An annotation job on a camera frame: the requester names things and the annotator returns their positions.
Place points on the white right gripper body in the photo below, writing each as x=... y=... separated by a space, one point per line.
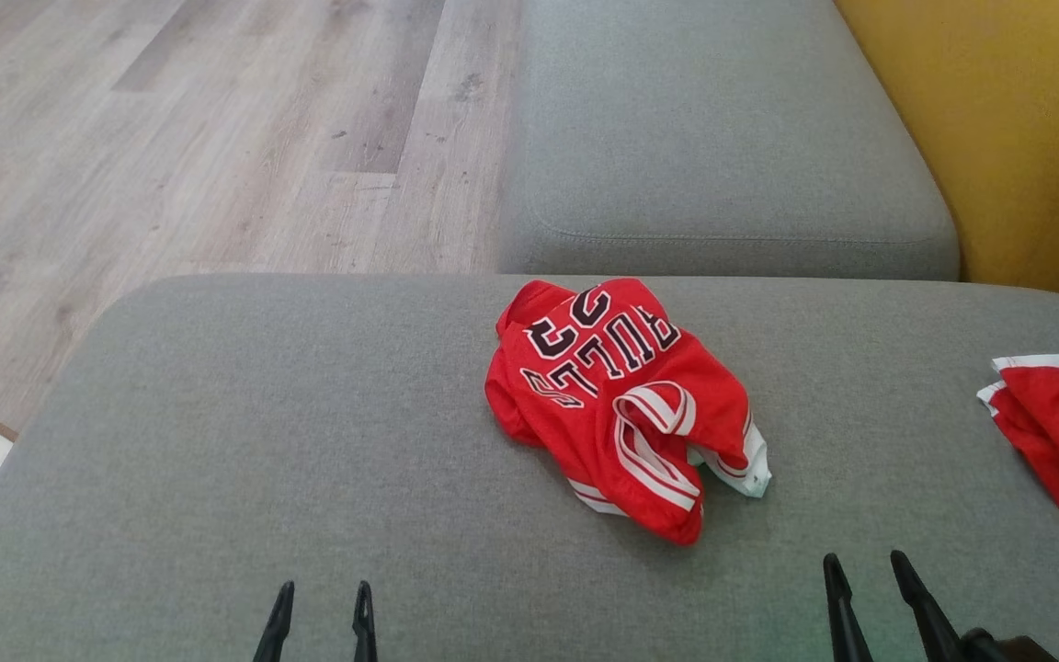
x=1003 y=650

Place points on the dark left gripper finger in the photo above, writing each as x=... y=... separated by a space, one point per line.
x=277 y=630
x=364 y=630

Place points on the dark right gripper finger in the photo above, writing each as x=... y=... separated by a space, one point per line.
x=842 y=621
x=929 y=621

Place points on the red Bulls basketball jersey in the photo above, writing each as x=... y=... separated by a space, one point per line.
x=575 y=432

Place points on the large grey sofa seat cushion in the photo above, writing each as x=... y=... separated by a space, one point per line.
x=263 y=441

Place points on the yellow sofa backrest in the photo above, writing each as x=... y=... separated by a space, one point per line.
x=1026 y=129

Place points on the grey sofa chaise cushion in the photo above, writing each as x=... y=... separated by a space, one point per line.
x=723 y=129

